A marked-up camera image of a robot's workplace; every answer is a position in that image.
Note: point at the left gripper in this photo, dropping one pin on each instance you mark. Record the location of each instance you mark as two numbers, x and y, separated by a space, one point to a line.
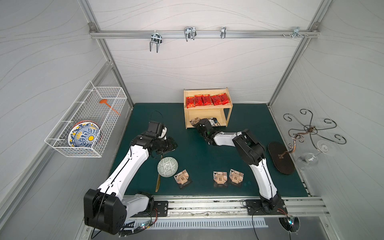
167 145

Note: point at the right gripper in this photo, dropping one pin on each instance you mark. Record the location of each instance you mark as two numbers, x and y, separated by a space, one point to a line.
201 125

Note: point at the red tea bag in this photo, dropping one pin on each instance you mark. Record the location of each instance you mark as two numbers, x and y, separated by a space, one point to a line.
190 102
199 100
216 100
224 98
207 101

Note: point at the brown tea bag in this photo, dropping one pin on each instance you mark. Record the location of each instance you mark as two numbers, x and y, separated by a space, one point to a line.
236 178
195 121
220 179
182 179

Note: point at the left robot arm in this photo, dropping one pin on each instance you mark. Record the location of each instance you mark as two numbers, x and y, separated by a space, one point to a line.
104 208

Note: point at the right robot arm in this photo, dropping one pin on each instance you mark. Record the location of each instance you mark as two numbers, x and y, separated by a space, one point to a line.
251 152

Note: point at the wooden two-tier shelf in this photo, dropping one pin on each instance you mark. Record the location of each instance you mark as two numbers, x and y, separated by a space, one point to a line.
221 112

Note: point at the green patterned bowl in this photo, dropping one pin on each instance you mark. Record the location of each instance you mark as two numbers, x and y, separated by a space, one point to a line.
167 167

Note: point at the green table mat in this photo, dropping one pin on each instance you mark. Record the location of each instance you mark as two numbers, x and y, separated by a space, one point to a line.
199 159

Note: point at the gold knife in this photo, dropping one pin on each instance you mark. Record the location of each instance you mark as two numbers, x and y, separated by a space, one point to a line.
159 176

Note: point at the orange spatula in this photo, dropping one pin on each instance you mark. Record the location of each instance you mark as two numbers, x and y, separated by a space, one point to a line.
105 102

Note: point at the blue yellow patterned plate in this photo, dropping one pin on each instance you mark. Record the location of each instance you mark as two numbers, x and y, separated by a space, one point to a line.
83 135

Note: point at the metal scroll glass holder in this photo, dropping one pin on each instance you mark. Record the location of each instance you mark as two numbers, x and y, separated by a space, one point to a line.
281 155

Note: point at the white vent strip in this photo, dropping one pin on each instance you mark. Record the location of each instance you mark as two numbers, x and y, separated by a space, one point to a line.
234 223

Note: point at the small metal hook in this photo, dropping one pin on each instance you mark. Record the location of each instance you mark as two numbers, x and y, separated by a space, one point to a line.
223 32

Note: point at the metal loop hook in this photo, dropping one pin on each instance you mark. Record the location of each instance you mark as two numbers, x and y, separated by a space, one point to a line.
190 33

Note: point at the metal double hook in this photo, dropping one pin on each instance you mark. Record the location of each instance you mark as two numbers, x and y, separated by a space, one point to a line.
156 40

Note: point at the wine glass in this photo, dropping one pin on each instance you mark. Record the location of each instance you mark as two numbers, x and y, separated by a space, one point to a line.
309 160

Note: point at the metal clamp hook right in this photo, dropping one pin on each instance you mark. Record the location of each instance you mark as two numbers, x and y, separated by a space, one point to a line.
296 34

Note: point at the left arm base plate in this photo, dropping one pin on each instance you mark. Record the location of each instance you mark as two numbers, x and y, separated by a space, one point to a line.
154 209

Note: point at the white wire basket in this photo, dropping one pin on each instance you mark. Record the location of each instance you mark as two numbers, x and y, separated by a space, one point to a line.
86 107

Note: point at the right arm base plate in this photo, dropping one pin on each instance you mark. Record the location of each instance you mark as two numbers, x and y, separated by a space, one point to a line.
257 207

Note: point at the aluminium top rail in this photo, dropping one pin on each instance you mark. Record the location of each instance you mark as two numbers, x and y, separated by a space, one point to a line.
201 34

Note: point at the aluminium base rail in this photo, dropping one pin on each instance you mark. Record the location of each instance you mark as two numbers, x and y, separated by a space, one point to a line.
228 207

